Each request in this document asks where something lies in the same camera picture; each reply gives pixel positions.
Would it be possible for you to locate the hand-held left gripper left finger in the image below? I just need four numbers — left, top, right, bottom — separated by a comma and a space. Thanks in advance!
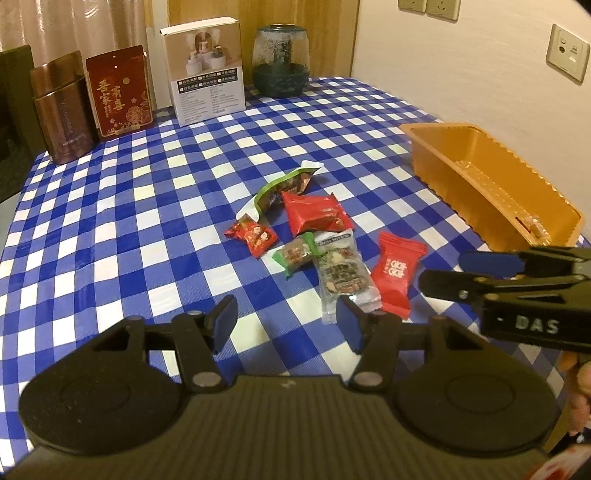
92, 294, 238, 394

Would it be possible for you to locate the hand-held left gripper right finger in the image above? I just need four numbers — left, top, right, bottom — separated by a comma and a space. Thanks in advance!
336, 295, 485, 392

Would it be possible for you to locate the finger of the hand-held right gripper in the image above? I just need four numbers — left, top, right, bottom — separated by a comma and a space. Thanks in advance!
459, 250, 526, 279
418, 269, 491, 304

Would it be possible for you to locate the clear nut snack packet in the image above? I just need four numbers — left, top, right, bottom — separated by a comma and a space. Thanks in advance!
314, 231, 382, 326

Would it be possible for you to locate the red white-label snack packet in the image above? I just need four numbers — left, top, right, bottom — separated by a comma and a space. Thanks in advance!
372, 232, 428, 320

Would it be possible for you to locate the small red figure-print candy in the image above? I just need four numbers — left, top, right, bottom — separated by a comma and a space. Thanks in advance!
225, 217, 279, 257

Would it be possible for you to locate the small green snack packet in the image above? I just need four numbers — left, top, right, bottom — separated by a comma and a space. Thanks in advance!
271, 232, 321, 280

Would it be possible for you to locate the plain red snack packet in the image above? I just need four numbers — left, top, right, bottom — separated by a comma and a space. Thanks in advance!
281, 191, 355, 236

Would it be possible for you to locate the orange plastic tray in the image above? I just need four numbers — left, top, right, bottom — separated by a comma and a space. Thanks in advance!
399, 121, 586, 252

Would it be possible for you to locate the long green snack packet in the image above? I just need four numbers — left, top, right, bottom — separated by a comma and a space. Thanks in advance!
236, 160, 322, 222

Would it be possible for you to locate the person's right hand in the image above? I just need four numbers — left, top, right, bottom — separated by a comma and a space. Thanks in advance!
556, 353, 591, 437

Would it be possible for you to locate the blue white checked tablecloth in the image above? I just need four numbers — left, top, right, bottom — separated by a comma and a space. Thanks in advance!
0, 75, 591, 462

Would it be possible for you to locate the white product box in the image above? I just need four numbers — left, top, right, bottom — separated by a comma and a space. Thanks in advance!
160, 17, 247, 127

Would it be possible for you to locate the red gold-print box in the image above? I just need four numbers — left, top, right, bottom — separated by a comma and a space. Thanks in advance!
85, 45, 154, 143

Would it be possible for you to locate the dark green glass jar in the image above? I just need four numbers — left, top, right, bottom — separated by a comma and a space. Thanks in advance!
252, 23, 311, 99

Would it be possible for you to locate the brown metal canister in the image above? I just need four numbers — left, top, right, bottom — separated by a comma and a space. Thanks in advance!
30, 51, 98, 165

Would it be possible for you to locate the wooden panel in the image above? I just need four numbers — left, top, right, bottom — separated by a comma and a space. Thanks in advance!
167, 0, 360, 88

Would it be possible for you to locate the beige curtain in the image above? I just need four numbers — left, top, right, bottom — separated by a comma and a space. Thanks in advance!
0, 0, 171, 112

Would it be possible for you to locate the large beige wall socket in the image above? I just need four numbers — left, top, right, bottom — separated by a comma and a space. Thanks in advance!
546, 24, 591, 84

